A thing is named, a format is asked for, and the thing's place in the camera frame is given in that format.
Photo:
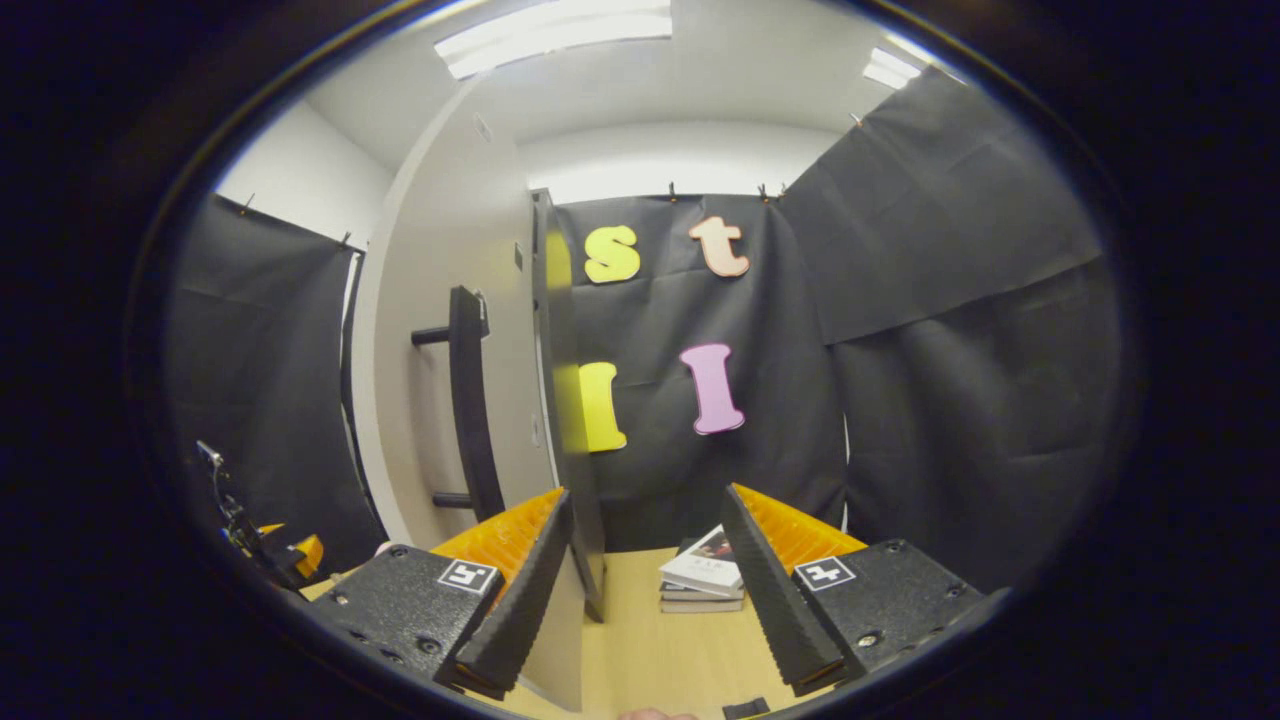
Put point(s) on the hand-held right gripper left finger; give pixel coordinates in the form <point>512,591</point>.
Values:
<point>520,610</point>

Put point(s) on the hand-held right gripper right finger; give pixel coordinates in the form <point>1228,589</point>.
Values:
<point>775,600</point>

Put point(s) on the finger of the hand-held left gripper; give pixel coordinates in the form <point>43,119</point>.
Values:
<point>305,555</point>

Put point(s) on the beige cabinet door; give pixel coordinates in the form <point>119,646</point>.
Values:
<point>430,250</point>

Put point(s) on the white photo cover book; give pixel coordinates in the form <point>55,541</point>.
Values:
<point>705,565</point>

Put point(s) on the grey book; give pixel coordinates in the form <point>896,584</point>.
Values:
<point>685,591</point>
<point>695,605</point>

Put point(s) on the black backdrop cloth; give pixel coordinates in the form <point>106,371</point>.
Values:
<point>950,380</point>

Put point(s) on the large ceiling light panel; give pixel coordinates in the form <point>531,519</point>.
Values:
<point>550,35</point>

